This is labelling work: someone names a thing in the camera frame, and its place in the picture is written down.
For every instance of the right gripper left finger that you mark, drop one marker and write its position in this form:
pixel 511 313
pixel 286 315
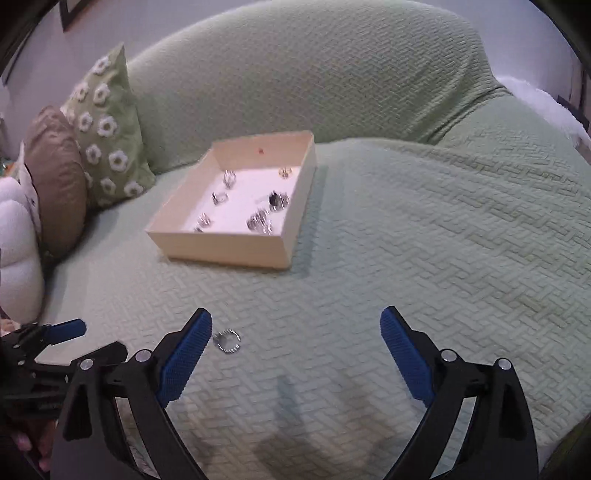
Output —
pixel 90 442

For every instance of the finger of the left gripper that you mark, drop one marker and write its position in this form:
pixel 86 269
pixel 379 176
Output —
pixel 53 334
pixel 107 357

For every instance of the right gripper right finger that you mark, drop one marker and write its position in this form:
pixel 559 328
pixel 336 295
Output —
pixel 500 440

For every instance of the pearl flower earring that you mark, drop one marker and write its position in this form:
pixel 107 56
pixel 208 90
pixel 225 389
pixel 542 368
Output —
pixel 203 222

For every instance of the black rose chain earring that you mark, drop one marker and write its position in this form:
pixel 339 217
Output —
pixel 278 201

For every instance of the person's left hand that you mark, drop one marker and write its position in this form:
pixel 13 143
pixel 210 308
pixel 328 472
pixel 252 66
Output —
pixel 37 434

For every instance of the white puffy cushion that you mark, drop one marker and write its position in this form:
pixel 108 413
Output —
pixel 22 282

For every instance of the brown pillow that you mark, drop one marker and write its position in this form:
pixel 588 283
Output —
pixel 54 182

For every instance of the cream cardboard tray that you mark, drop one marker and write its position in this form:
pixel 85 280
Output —
pixel 231 184

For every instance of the green daisy pillow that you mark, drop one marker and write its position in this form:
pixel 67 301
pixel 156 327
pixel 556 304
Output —
pixel 102 112

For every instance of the green textured sofa cover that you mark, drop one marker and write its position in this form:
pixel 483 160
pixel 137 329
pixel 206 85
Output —
pixel 436 192

